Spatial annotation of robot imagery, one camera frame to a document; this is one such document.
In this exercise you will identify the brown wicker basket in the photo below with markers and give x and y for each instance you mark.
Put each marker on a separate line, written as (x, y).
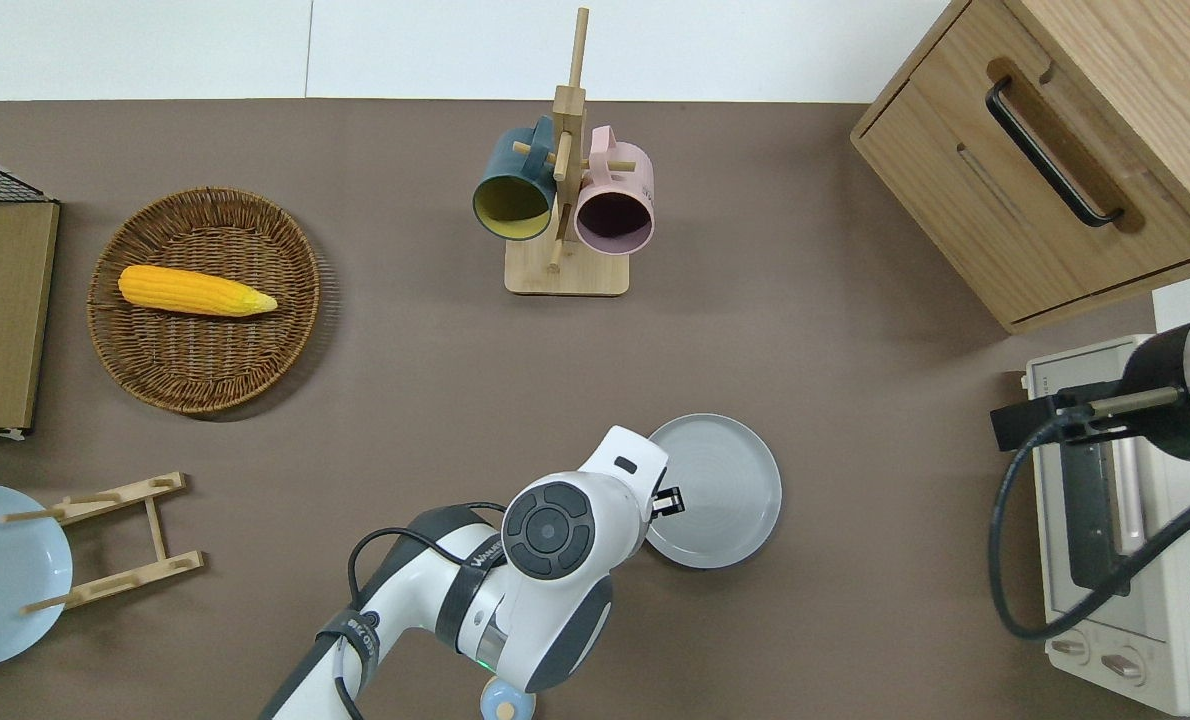
(205, 372)

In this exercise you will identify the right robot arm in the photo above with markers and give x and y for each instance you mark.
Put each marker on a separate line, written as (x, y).
(1170, 345)

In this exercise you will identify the gray plate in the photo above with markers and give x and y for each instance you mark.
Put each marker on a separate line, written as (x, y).
(725, 490)

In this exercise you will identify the wooden mug tree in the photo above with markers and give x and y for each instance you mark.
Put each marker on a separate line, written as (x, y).
(567, 282)

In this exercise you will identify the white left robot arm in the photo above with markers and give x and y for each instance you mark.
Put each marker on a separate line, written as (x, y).
(545, 625)

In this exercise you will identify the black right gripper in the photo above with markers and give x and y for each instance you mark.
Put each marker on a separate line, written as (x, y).
(1085, 425)

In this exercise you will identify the cream toaster oven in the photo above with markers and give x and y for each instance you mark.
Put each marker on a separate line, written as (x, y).
(1175, 645)

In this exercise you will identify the pink mug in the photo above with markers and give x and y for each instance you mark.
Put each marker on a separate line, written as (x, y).
(627, 172)

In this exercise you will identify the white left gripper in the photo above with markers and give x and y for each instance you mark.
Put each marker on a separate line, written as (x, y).
(627, 455)

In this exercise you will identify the wooden dish rack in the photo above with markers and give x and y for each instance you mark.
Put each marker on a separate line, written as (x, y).
(155, 525)

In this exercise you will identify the yellow corn cob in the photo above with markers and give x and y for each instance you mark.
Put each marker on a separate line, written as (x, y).
(190, 291)

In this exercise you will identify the light blue plate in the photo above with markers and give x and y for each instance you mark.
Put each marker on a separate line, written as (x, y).
(0, 580)

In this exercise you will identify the brown table mat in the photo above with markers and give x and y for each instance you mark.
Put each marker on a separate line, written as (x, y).
(405, 400)

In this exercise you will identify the wooden drawer cabinet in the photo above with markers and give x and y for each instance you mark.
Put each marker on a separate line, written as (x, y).
(955, 200)

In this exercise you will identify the dark teal mug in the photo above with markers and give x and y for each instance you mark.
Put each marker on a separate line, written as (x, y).
(510, 172)

